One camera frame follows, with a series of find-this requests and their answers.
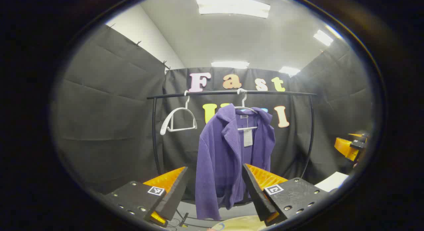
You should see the purple ribbed jacket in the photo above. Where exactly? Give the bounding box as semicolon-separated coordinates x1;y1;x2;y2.
195;104;276;221

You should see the beige round laundry hamper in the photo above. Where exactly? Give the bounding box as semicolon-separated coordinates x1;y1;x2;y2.
211;215;267;231

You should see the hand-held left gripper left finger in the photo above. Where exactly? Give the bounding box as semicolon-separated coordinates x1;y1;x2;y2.
99;166;189;229

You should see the large ceiling light panel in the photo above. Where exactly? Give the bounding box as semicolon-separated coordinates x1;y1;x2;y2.
196;0;271;19

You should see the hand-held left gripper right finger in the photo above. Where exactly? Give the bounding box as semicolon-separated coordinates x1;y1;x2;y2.
242;163;333;226

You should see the white plastic hanger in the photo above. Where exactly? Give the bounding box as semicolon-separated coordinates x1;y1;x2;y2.
160;90;198;136

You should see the white hanger with wire hook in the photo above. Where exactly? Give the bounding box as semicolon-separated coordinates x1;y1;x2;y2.
234;88;259;131

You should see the black metal clothes rack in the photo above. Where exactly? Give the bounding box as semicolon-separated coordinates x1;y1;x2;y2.
147;90;317;228

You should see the white box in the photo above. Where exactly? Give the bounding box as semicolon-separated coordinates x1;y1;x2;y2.
315;171;350;192

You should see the black backdrop cloth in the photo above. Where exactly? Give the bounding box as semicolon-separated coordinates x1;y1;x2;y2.
51;24;375;205

